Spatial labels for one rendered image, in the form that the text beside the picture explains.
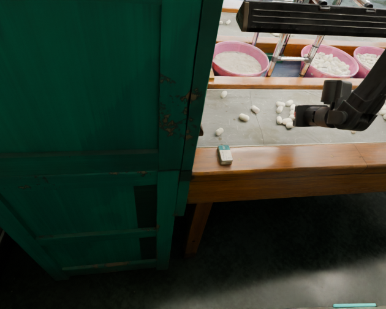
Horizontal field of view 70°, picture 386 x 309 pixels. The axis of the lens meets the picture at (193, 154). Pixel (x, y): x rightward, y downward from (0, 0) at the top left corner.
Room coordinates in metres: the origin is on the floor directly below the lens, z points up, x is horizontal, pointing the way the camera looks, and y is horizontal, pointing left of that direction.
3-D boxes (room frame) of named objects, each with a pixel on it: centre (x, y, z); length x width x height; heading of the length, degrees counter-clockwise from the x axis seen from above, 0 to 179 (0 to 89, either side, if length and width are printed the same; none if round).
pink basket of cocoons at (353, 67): (1.24, -0.55, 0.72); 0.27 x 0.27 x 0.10
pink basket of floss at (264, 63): (1.12, -0.13, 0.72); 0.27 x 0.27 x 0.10
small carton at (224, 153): (0.54, -0.10, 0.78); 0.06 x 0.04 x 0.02; 15
